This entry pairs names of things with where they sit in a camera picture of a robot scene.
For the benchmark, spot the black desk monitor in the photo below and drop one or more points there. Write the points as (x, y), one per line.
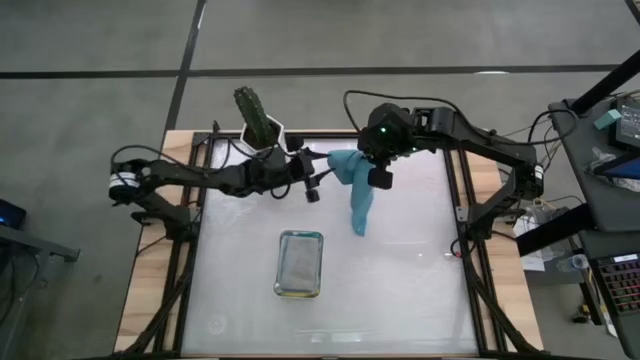
(630, 125)

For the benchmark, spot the white hexagonal plant pot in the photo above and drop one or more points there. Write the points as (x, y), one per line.
(277, 131)

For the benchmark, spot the grey metal stand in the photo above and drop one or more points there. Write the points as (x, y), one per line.
(30, 242)

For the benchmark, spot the green cactus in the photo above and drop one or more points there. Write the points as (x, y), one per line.
(255, 112)

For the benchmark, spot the black table frame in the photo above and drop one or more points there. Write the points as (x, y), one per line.
(350, 352)

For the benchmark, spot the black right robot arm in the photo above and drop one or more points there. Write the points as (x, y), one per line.
(490, 145)

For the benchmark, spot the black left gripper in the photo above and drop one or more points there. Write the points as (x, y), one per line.
(280, 172)

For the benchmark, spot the black computer with blue lights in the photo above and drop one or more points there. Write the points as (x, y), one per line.
(12, 215)

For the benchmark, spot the black pole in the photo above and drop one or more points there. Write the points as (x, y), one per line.
(605, 85)

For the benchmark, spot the keyboard with coloured keys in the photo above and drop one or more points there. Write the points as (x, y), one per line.
(622, 285)

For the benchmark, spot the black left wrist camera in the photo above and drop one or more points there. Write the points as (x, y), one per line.
(312, 195)

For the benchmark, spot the clear plastic bottle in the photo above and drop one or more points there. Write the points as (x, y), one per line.
(575, 262)

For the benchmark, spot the grey microfiber towel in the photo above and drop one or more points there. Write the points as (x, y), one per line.
(300, 265)

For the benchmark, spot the dark grey desk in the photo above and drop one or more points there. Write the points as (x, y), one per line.
(590, 200)

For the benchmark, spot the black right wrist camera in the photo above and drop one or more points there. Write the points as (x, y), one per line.
(380, 179)

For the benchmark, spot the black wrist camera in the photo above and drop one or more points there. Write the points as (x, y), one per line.
(312, 195)
(380, 179)

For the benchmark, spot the teal microfiber towel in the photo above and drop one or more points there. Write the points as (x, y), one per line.
(360, 200)

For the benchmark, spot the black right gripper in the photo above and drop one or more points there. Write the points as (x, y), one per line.
(387, 132)

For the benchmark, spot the white plastic bin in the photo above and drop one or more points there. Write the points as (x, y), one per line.
(276, 270)

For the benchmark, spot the white papers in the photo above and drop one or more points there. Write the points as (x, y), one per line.
(532, 260)

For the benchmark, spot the black tablet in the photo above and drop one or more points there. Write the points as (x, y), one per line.
(625, 169)

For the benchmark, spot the small teal box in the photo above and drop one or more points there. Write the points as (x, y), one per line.
(607, 119)

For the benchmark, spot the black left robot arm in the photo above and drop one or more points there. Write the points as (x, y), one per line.
(190, 175)

